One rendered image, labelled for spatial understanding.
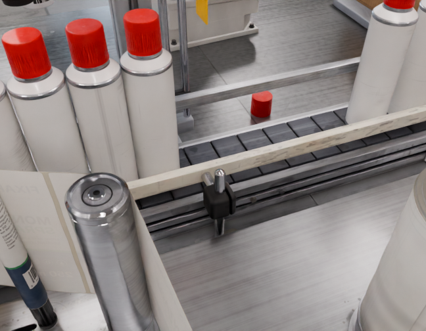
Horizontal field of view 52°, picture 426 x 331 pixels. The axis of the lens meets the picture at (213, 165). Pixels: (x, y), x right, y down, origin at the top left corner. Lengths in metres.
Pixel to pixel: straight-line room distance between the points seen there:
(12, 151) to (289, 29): 0.69
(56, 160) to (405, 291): 0.33
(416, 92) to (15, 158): 0.49
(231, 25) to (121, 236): 0.71
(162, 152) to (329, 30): 0.61
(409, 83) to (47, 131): 0.45
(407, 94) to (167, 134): 0.34
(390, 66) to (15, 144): 0.43
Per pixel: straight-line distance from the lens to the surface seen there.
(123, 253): 0.29
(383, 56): 0.57
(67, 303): 0.45
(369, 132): 0.60
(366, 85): 0.59
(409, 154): 0.67
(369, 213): 0.53
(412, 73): 0.63
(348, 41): 0.98
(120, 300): 0.33
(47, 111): 0.43
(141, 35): 0.42
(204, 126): 0.69
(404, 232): 0.31
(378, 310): 0.36
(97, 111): 0.43
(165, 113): 0.46
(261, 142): 0.59
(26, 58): 0.41
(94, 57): 0.41
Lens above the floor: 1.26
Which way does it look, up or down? 43 degrees down
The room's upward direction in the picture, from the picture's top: straight up
